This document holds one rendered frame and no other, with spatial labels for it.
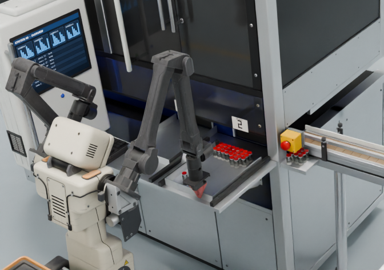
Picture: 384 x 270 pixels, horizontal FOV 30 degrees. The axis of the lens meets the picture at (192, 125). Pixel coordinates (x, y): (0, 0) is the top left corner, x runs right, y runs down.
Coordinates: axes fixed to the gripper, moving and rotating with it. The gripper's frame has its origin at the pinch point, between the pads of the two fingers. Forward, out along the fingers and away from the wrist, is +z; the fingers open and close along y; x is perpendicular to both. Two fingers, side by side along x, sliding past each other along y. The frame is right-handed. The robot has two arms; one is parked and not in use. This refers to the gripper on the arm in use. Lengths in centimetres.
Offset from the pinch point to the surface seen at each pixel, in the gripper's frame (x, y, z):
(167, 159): 29.1, 12.8, -1.0
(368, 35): -13, 119, -24
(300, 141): -21.7, 43.0, -8.3
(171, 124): 52, 42, 2
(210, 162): 14.0, 24.3, 2.2
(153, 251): 79, 35, 90
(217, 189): -1.6, 9.6, 2.0
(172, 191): 14.3, -1.1, 2.1
